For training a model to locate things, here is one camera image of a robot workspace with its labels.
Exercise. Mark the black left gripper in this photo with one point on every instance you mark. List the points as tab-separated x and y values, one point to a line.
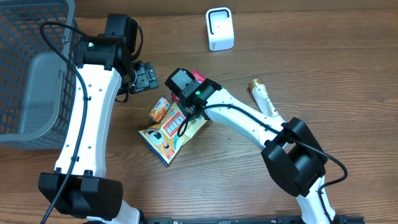
148	78

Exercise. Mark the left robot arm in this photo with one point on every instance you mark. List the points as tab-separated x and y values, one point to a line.
106	66

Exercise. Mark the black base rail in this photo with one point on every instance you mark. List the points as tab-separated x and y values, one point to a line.
296	219

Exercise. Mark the white barcode scanner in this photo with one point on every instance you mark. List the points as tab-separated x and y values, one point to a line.
219	24

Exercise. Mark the red purple snack packet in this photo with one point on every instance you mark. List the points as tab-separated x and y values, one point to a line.
198	76

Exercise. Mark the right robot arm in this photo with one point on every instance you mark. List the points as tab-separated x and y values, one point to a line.
293	157

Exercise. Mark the small orange candy pack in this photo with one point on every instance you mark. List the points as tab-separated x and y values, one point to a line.
159	110

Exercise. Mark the grey plastic mesh basket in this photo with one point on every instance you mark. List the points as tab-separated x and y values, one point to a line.
37	88

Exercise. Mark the white orange snack bag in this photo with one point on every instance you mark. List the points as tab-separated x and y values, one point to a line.
162	138

